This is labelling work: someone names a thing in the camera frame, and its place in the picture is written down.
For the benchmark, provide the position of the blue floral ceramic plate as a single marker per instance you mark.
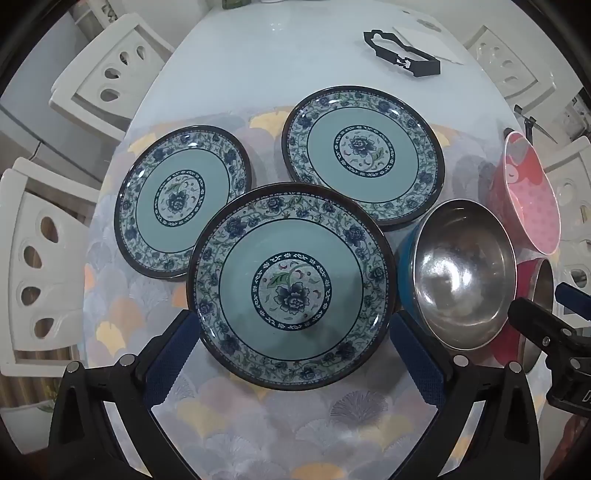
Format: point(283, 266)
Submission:
point(152, 184)
point(240, 258)
point(323, 138)

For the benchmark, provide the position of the green glass jar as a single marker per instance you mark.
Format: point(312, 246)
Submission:
point(235, 3)

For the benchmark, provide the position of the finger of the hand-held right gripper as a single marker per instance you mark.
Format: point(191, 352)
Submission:
point(540, 323)
point(575, 300)

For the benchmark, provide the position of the white carved chair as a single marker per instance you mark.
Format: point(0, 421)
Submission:
point(517, 60)
point(18, 221)
point(83, 74)
point(572, 166)

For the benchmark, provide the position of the fan pattern tablecloth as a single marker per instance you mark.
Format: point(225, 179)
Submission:
point(277, 424)

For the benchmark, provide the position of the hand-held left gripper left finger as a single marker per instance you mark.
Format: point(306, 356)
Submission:
point(168, 364)

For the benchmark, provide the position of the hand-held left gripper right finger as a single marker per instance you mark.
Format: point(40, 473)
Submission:
point(418, 364)

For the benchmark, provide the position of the blue steel bowl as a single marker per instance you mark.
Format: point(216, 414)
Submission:
point(461, 277)

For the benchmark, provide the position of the pink dotted bowl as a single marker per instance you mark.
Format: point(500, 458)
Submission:
point(531, 203)

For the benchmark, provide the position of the red steel bowl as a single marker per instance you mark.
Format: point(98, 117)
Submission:
point(524, 277)

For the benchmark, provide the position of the black plastic frame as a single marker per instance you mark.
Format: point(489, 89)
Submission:
point(425, 67)

